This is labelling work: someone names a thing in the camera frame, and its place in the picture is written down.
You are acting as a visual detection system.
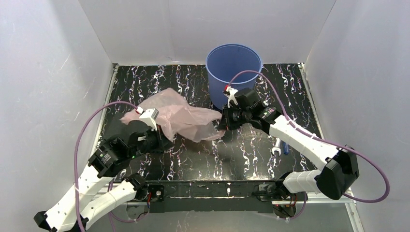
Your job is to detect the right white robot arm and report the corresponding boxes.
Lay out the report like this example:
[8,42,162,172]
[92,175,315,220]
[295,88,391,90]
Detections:
[218,87,359,200]

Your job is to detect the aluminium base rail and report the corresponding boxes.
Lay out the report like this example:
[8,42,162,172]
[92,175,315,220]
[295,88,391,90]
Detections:
[62,181,364,232]

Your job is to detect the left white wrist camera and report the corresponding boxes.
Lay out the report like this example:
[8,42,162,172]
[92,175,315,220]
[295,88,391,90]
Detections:
[136,106,159,131]

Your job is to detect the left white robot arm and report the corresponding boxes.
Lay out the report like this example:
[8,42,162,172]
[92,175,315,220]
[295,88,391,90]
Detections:
[34,120,173,232]

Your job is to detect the black rectangular block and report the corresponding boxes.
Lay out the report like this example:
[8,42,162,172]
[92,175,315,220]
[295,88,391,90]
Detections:
[102,114,127,143]

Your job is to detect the silver open-end wrench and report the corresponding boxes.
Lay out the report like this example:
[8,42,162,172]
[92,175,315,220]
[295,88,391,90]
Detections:
[271,138,282,156]

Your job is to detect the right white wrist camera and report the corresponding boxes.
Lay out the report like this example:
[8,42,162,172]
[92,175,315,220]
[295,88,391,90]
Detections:
[223,85,238,108]

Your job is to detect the blue handled screwdriver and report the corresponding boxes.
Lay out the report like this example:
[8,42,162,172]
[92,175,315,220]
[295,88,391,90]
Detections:
[282,142,290,155]

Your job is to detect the pink plastic trash bag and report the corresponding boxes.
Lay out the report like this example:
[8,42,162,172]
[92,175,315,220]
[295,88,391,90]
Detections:
[139,88,226,143]

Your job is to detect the blue plastic trash bin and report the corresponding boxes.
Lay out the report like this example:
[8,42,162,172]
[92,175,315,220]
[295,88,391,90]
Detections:
[205,43,263,110]

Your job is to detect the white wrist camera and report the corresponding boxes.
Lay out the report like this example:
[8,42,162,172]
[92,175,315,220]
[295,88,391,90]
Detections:
[136,106,159,131]
[223,85,238,108]

